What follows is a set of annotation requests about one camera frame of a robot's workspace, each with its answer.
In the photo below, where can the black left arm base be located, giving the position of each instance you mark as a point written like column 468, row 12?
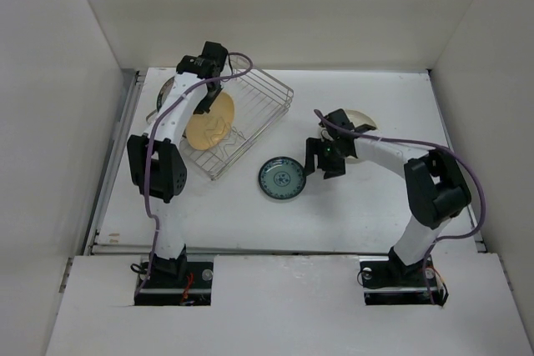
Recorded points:
column 193, row 289

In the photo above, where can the silver wire dish rack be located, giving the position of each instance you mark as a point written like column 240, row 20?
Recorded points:
column 260, row 100

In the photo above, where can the tan beige plate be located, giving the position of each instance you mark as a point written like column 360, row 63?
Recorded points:
column 204, row 131

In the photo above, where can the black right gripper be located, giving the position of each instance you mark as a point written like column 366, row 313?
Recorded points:
column 314, row 146

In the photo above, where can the blue floral patterned plate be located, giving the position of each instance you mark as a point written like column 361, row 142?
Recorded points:
column 282, row 178

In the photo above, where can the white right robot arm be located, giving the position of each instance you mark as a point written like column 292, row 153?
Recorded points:
column 436, row 188

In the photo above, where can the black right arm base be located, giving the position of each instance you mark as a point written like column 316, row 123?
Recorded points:
column 381, row 287

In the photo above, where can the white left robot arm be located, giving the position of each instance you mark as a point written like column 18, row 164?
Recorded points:
column 155, row 164

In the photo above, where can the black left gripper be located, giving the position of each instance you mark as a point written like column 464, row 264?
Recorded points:
column 205, row 106

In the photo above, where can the cream plate with bear print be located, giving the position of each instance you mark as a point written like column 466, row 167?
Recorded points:
column 362, row 120

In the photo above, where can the white plate wide teal band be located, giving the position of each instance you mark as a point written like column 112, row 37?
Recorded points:
column 164, row 92

